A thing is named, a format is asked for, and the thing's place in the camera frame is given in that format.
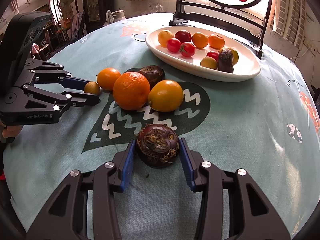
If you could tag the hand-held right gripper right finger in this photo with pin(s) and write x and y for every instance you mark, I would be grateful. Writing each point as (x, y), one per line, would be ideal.
(187, 170)

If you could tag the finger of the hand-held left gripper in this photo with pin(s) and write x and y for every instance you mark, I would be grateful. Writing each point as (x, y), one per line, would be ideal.
(73, 83)
(85, 99)

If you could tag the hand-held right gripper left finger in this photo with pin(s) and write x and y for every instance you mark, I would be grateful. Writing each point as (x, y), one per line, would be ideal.
(127, 170)

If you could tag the small yellow-green kumquat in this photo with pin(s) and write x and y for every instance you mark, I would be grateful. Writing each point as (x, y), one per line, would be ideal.
(92, 88)

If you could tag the small yellow-orange citrus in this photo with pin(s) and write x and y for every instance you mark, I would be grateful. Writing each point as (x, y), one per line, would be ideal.
(165, 38)

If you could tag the red cherry tomato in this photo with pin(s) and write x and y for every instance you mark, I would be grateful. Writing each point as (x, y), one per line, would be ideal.
(173, 45)
(213, 54)

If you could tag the white oval plate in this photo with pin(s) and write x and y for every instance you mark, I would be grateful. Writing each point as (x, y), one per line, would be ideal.
(190, 63)

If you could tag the small yellow round fruit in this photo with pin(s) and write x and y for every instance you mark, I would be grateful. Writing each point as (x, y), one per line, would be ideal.
(208, 63)

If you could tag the red tomato with calyx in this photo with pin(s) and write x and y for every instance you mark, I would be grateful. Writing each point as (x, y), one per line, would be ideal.
(187, 49)

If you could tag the dark red plum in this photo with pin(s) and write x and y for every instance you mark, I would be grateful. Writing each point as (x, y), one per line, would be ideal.
(183, 35)

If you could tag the yellow lemon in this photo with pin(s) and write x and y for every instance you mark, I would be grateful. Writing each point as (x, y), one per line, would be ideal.
(235, 56)

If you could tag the medium orange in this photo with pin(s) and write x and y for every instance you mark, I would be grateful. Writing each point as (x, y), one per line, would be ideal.
(200, 40)

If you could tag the orange mandarin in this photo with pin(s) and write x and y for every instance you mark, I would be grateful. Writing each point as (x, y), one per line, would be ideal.
(216, 41)

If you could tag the person's left hand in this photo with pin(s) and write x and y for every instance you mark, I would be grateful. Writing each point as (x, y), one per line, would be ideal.
(13, 131)

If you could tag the small orange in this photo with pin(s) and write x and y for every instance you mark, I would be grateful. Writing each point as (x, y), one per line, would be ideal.
(108, 78)

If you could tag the large orange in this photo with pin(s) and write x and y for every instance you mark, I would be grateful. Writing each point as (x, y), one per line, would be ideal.
(131, 90)

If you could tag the standing fan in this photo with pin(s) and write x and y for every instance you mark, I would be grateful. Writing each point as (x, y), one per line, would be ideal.
(66, 1)

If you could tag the light blue printed tablecloth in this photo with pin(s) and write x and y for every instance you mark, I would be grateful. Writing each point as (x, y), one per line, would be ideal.
(237, 120)

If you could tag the large yellow-orange citrus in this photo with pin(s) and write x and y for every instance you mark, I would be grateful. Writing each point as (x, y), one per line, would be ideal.
(165, 95)

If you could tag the dark framed picture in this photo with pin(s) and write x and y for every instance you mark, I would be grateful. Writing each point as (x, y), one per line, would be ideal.
(92, 5)

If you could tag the white kettle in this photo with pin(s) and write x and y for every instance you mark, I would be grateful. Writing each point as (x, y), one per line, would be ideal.
(117, 16)

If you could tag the white wall socket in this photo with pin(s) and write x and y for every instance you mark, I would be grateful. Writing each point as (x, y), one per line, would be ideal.
(309, 45)

